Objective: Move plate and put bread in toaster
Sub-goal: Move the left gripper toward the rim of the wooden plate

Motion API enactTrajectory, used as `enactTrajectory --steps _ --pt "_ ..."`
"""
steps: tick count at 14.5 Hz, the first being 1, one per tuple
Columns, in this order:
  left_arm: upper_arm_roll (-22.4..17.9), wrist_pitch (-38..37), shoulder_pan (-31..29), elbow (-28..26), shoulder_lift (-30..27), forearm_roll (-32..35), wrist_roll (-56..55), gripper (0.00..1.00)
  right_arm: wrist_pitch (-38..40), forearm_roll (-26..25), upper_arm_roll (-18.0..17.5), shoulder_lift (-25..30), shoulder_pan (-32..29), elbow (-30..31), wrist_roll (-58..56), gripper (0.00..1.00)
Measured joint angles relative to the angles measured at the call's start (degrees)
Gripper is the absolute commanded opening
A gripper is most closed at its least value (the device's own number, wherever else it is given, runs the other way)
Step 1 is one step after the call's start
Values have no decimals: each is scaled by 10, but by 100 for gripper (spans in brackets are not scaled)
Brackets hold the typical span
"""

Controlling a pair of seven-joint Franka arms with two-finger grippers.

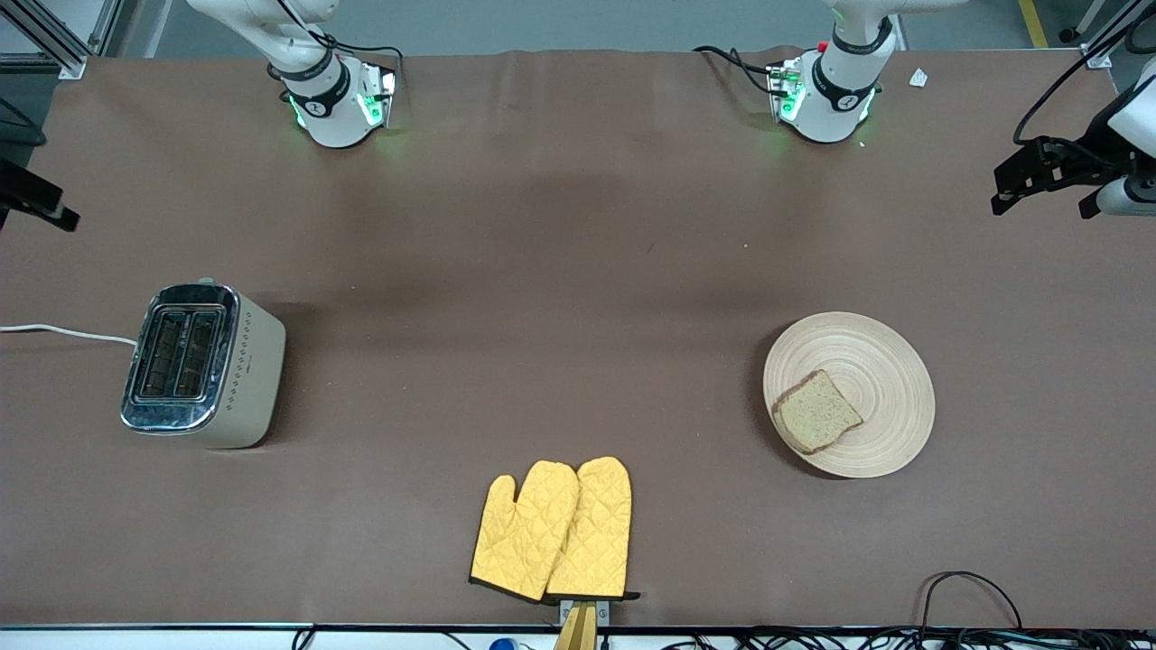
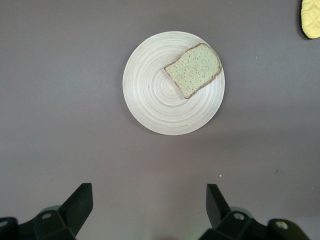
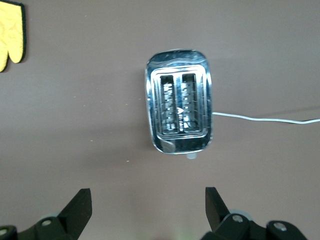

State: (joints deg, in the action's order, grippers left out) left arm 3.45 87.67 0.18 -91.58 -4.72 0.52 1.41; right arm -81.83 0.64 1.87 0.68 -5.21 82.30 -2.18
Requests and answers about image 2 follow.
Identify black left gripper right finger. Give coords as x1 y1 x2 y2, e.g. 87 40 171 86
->
199 184 270 240

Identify slice of brown-crust bread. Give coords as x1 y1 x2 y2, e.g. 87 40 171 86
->
163 42 222 100

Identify yellow quilted oven mitt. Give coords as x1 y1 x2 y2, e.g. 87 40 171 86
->
297 0 320 40

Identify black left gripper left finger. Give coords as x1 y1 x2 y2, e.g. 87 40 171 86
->
17 183 94 240

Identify round pale wooden plate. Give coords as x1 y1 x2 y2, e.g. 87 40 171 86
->
122 31 226 136

